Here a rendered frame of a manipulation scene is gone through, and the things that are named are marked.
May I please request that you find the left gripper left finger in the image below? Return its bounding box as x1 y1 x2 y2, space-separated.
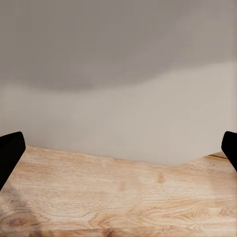
0 131 26 191

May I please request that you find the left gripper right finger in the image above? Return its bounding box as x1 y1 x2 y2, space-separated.
221 131 237 171

